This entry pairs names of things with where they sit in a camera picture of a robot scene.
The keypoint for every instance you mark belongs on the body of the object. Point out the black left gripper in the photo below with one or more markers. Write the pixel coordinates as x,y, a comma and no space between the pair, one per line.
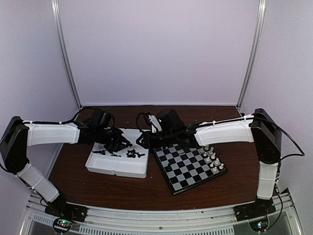
119,138

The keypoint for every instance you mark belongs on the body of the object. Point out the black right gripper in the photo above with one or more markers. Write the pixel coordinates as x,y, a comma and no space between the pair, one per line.
147,142

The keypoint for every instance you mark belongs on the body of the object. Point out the black king piece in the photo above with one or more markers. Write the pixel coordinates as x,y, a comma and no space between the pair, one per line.
168,168

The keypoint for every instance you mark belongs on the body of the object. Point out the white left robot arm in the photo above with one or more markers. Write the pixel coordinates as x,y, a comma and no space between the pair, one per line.
21,135

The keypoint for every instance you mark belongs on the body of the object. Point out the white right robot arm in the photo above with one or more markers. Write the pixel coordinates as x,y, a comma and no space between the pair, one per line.
258,128

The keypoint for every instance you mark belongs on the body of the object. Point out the black pieces pile in tray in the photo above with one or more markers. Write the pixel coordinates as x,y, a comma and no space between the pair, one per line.
129,154

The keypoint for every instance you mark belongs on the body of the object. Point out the left circuit board with LEDs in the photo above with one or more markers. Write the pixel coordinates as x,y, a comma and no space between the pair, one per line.
61,225

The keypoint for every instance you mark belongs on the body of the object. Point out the circuit board with leds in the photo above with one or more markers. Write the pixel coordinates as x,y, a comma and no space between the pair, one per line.
259,225
61,225

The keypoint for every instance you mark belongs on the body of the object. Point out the right circuit board with LEDs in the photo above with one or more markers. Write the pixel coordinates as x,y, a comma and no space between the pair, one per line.
259,225

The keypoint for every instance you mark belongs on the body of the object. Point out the white compartment tray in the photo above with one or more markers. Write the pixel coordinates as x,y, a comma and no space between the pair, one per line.
129,162

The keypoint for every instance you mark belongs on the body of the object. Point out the black and grey chessboard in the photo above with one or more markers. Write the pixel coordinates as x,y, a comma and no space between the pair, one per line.
189,167

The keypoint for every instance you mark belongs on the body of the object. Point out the white king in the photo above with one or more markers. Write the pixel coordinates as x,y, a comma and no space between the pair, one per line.
211,149

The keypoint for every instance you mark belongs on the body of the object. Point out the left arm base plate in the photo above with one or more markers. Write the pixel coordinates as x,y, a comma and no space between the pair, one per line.
72,213

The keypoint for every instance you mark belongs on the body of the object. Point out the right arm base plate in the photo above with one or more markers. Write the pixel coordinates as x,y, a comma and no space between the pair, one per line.
252,210

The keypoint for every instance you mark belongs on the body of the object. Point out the left aluminium frame post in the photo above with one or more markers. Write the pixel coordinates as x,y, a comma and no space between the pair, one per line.
65,58

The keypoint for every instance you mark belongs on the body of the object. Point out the aluminium frame post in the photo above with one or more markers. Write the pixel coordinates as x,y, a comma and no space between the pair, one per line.
260,19
65,58

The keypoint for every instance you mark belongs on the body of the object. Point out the front aluminium rail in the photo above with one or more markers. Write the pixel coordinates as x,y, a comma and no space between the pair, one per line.
209,221

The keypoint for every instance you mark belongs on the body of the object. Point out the right aluminium frame post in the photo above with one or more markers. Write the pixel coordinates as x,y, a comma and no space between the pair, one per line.
260,19

